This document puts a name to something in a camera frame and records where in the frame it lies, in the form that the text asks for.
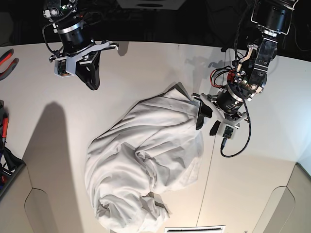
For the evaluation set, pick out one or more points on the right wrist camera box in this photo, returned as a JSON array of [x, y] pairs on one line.
[[64, 68]]

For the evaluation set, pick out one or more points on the white monitor stand base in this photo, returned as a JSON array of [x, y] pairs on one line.
[[151, 4]]

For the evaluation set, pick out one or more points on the tool bin at left edge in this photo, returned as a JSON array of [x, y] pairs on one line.
[[10, 165]]

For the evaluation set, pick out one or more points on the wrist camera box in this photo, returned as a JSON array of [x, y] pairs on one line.
[[64, 68], [226, 131]]

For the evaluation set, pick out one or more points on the white t-shirt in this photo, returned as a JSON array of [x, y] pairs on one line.
[[154, 149]]

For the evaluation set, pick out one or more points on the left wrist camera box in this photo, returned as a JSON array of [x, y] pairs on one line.
[[226, 131]]

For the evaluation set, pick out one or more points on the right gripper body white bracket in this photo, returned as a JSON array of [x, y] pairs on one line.
[[76, 46]]

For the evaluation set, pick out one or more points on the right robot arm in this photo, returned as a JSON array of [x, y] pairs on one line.
[[65, 15]]

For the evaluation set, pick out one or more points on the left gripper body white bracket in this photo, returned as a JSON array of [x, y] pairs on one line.
[[225, 106]]

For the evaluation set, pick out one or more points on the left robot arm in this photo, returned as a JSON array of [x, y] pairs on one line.
[[246, 77]]

